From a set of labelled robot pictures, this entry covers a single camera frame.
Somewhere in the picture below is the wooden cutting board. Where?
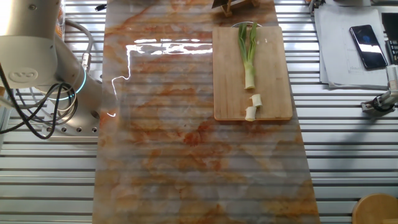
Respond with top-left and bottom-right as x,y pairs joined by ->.
212,26 -> 294,121

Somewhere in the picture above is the metal clamp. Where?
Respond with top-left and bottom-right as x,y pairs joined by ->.
360,64 -> 398,118

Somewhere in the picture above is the ribbed grey camera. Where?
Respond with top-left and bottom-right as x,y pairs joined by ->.
308,0 -> 326,15

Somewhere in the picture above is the short white scallion piece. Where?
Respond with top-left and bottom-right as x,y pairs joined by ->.
244,106 -> 258,123
250,93 -> 263,109

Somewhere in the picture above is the green scallion stalk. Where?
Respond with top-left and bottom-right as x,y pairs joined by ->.
238,22 -> 258,90

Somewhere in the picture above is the wooden knife rack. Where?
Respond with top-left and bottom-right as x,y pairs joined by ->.
221,0 -> 262,18

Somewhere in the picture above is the black smartphone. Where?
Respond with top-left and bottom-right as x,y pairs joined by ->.
349,24 -> 389,70

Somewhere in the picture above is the grey robot hose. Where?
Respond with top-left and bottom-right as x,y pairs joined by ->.
63,19 -> 94,72

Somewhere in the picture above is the black keyboard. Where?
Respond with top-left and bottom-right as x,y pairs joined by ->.
381,12 -> 398,65

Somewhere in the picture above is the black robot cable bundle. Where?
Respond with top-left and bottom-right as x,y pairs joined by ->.
0,62 -> 78,140

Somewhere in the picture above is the white paper stack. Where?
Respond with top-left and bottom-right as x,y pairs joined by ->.
313,3 -> 393,91

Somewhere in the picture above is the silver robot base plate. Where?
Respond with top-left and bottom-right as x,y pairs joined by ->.
42,99 -> 102,142

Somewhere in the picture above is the round wooden disc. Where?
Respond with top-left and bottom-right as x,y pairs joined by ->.
351,193 -> 398,224

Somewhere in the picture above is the round orange fruit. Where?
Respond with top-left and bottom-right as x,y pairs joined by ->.
55,19 -> 65,40

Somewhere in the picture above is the orange marble pattern mat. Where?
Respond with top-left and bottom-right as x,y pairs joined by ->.
92,0 -> 322,224

